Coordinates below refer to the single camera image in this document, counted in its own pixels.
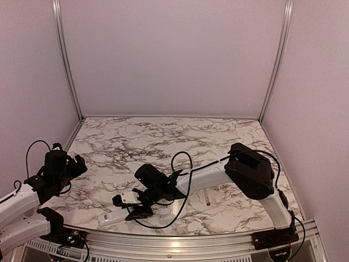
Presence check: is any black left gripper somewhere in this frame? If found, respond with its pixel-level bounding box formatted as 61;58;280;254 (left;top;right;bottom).
56;154;87;192

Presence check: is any white remote control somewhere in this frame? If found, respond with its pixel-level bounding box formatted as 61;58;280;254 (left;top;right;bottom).
98;207;134;227

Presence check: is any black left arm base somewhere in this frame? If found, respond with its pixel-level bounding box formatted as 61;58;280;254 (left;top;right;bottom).
40;229;87;249

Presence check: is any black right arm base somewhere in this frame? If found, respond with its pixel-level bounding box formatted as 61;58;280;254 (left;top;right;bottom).
251;228;299;250

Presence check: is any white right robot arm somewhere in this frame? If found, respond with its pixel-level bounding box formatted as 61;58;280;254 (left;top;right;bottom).
121;143;294;245

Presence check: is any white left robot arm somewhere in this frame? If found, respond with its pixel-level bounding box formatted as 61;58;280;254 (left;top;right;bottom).
1;150;88;256

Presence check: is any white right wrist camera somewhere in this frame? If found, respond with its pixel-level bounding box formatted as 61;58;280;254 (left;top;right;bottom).
112;191;141;207

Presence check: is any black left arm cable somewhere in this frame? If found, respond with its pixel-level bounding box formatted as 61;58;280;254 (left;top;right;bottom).
13;140;91;262

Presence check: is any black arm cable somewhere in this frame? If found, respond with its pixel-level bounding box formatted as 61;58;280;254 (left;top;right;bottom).
133;148;308;262
13;140;91;262

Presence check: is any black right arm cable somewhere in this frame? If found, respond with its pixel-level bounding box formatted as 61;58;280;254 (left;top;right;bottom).
133;148;308;262

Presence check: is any aluminium frame left post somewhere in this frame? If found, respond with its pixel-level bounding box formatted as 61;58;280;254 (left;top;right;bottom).
52;0;84;122

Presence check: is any aluminium frame post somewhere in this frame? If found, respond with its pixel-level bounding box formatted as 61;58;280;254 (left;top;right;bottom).
258;0;294;125
52;0;84;122

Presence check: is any aluminium front rail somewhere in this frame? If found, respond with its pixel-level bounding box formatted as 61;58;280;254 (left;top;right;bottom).
16;218;328;262

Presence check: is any aluminium frame right post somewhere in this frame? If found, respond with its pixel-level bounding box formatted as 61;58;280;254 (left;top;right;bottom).
258;0;294;125

